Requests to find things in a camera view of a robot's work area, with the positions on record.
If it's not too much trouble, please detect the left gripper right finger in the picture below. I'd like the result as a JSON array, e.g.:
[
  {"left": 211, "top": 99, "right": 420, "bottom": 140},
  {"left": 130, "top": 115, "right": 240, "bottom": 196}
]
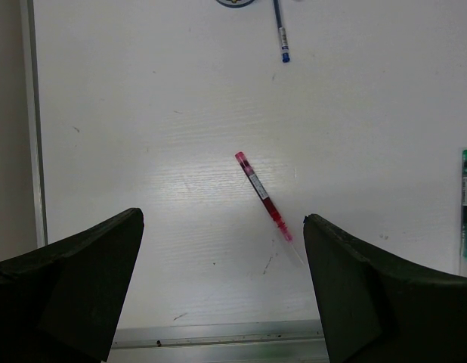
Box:
[{"left": 303, "top": 214, "right": 467, "bottom": 362}]

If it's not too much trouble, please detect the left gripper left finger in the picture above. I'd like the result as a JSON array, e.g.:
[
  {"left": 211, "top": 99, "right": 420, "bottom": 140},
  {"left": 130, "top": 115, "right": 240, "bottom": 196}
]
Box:
[{"left": 0, "top": 208, "right": 144, "bottom": 362}]

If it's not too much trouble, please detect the red pen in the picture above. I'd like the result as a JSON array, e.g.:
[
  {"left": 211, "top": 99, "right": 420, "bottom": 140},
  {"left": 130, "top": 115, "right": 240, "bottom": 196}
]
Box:
[{"left": 235, "top": 151, "right": 304, "bottom": 264}]

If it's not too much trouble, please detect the blue white jar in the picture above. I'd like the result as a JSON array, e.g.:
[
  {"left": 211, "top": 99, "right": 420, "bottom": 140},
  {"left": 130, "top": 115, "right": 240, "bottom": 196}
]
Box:
[{"left": 216, "top": 0, "right": 254, "bottom": 8}]

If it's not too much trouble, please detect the aluminium frame rail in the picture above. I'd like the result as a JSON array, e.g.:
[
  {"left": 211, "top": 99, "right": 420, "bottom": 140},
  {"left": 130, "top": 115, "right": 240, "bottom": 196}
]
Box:
[{"left": 108, "top": 320, "right": 329, "bottom": 362}]

